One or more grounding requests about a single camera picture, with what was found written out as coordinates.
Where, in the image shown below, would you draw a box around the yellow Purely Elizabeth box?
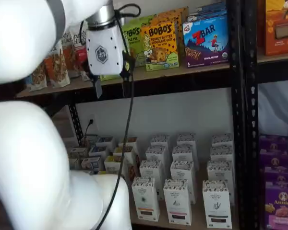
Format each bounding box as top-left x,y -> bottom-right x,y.
112,146 -> 141,169
97,170 -> 123,177
118,136 -> 139,154
103,155 -> 139,186

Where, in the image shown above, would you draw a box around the red label granola bag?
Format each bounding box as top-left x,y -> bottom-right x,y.
73,23 -> 90,81

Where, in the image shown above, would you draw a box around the black metal shelving rack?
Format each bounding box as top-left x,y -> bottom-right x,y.
242,0 -> 288,230
0,0 -> 245,230

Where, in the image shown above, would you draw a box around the purple Annie's box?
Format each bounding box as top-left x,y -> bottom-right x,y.
259,150 -> 288,170
259,134 -> 288,154
264,181 -> 288,230
263,164 -> 288,187

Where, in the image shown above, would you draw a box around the white box yellow strip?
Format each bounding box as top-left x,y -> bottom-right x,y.
139,160 -> 166,200
144,145 -> 169,169
131,176 -> 161,220
150,134 -> 171,151

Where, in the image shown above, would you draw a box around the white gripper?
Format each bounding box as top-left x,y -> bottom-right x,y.
85,21 -> 125,99

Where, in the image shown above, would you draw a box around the orange snack box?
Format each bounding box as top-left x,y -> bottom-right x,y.
264,0 -> 288,57

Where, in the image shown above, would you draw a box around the blue ZBar box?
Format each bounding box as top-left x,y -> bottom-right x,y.
188,1 -> 228,23
182,15 -> 231,69

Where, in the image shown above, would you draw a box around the orange label granola bag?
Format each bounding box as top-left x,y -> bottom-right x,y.
44,40 -> 72,89

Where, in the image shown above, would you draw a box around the green Bobo's apple pie box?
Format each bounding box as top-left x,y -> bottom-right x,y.
124,13 -> 157,27
99,20 -> 147,81

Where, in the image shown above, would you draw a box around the white backdrop sheet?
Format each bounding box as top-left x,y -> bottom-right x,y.
257,80 -> 288,137

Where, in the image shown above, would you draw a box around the yellow Bobo's peanut butter box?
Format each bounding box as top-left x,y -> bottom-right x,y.
148,6 -> 190,52
141,22 -> 180,72

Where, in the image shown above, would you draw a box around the white box pink strip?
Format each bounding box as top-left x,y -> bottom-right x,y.
177,133 -> 197,150
169,160 -> 198,205
171,144 -> 199,169
163,178 -> 193,226

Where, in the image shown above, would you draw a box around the blue oatmeal box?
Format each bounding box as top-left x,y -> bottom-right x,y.
95,136 -> 116,151
88,144 -> 110,159
81,155 -> 103,173

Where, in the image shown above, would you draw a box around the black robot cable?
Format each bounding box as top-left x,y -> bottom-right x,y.
96,3 -> 142,230

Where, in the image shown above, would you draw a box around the black plug with cord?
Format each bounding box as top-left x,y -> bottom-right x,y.
81,118 -> 95,148

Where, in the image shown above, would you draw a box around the white box herb print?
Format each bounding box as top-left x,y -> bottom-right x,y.
211,134 -> 233,148
210,145 -> 234,164
206,160 -> 235,205
202,180 -> 233,229

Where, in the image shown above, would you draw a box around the white granola bag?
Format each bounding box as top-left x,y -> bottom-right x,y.
28,60 -> 48,92
61,25 -> 82,79

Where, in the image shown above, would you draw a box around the green oatmeal box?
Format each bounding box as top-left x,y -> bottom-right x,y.
84,134 -> 98,147
67,146 -> 89,159
68,157 -> 82,171

